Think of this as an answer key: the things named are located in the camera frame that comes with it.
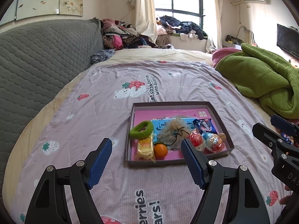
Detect blue oreo cookie pack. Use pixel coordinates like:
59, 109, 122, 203
193, 118, 217, 134

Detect red blue toy egg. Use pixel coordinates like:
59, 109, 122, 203
189, 129, 208, 154

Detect orange tangerine with leaf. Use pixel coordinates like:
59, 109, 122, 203
154, 143, 168, 159

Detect beige mesh drawstring pouch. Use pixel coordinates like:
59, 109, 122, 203
157, 117, 192, 151

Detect yellow wafer snack pack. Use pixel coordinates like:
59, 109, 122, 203
136, 136, 155, 161

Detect green fuzzy ring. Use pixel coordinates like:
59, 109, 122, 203
129, 120, 155, 140

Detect brown walnut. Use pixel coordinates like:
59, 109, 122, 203
218, 133, 226, 142

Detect person's right hand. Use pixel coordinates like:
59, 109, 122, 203
279, 186, 291, 205

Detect blue candy wrapper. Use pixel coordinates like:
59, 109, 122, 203
281, 133, 294, 145

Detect green fleece blanket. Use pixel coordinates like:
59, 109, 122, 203
215, 43, 298, 120

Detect dark shallow box tray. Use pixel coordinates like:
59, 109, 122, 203
125, 102, 234, 167

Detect pink pillow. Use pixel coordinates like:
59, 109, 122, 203
212, 48, 241, 68

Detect right cream curtain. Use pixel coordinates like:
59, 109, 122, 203
208, 0, 223, 51

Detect cream curtain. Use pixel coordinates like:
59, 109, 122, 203
135, 0, 158, 43
208, 0, 223, 51

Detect lilac strawberry bedsheet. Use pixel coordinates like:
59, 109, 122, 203
10, 61, 286, 223

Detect clothes pile on windowsill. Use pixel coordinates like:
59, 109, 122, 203
156, 15, 208, 40

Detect grey quilted headboard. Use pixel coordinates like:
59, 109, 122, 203
0, 18, 104, 187

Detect black framed window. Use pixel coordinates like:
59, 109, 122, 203
154, 0, 204, 27

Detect dark patterned cloth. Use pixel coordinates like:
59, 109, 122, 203
90, 49, 115, 64

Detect clothes pile by headboard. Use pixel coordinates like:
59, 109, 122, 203
100, 19, 158, 51

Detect black wall television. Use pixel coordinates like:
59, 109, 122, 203
277, 24, 299, 59

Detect floral wall painting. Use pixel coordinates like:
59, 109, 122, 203
1, 0, 83, 25

